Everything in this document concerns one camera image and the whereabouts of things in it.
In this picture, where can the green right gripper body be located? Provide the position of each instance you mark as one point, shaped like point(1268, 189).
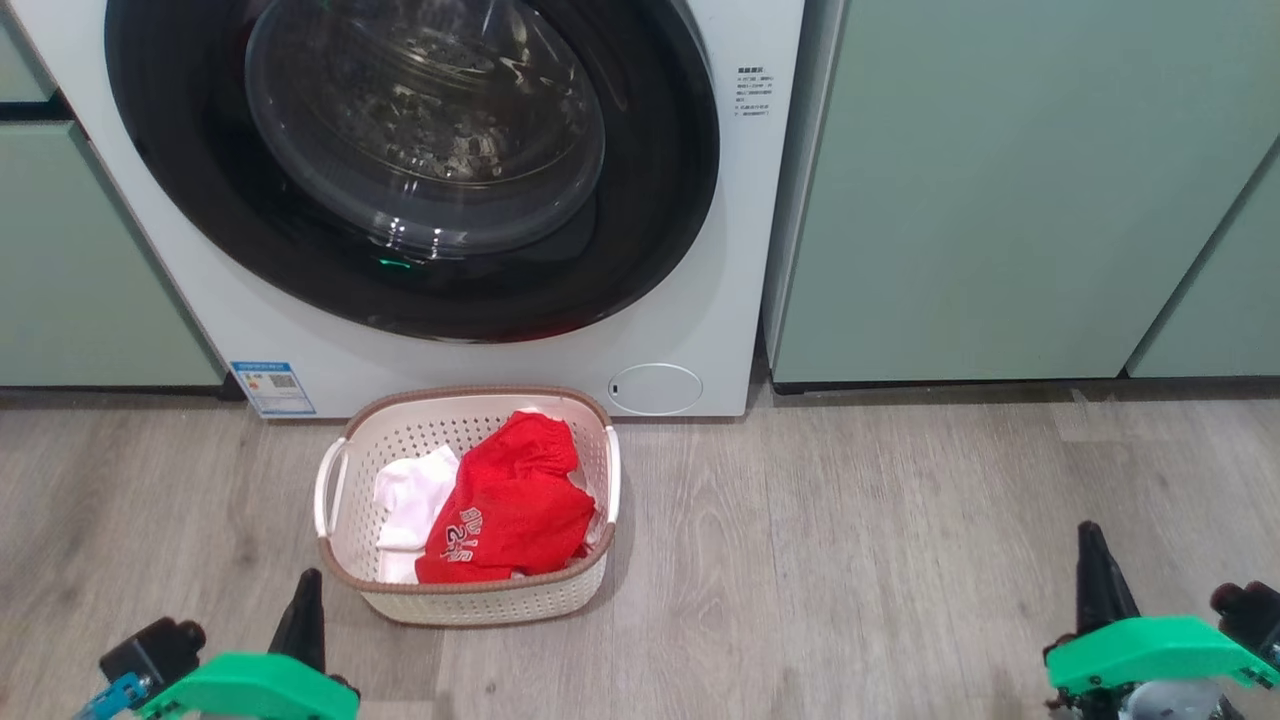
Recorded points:
point(1150, 655)

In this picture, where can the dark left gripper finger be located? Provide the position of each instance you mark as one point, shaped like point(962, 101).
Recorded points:
point(303, 620)

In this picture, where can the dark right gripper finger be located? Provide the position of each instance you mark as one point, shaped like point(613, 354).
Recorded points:
point(1098, 585)

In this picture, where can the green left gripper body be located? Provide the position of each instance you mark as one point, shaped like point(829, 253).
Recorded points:
point(250, 690)

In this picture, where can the white garment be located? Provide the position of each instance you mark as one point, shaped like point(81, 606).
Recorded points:
point(415, 500)

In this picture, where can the red basketball jersey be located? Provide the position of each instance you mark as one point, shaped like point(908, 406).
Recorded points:
point(510, 510)

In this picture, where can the dark washing machine door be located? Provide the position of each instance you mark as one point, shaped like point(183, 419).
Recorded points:
point(650, 220)

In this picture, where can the cream basket with brown rim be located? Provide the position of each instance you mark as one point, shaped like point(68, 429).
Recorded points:
point(480, 605)

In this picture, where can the white front-load washing machine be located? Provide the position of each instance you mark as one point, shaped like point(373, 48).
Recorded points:
point(720, 280)

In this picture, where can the blue energy label sticker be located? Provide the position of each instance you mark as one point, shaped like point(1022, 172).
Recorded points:
point(272, 388)

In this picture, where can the narrow green cabinet panel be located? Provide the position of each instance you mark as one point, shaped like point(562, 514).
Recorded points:
point(1225, 290)

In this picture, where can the large green cabinet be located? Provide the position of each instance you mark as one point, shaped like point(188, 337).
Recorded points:
point(980, 190)

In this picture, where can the round white filter cover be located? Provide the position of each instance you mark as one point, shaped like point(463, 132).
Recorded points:
point(655, 390)

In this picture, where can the printed text sticker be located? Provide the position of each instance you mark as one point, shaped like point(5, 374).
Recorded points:
point(753, 92)

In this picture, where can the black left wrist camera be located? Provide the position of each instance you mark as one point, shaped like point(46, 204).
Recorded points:
point(155, 650)

